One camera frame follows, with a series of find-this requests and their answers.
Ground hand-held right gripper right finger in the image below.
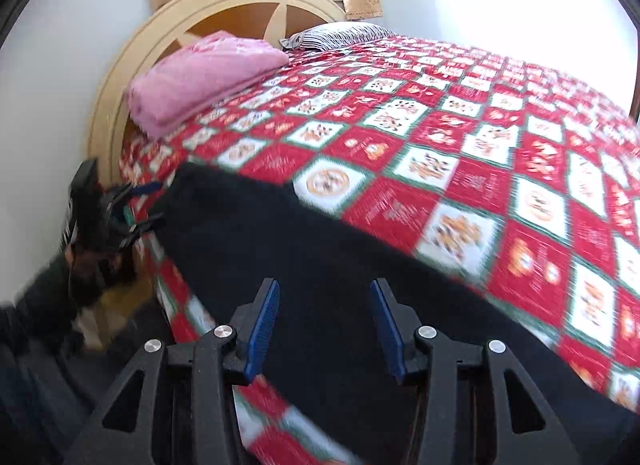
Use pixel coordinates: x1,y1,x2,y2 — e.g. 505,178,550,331
369,277,581,465

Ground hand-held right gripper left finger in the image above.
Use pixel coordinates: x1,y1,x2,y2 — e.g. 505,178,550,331
62,277,281,465

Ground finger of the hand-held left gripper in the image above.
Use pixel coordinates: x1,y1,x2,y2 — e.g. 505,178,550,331
115,212,167,248
107,181,166,210

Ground black pants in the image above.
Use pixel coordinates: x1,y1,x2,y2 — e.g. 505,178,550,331
157,162,640,465

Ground pink folded blanket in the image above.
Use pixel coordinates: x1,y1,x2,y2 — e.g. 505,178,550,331
124,31,291,140

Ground red printed blanket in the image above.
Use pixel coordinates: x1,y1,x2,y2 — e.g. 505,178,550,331
117,35,640,465

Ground striped pillow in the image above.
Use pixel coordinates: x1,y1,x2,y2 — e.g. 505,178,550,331
280,22,396,52

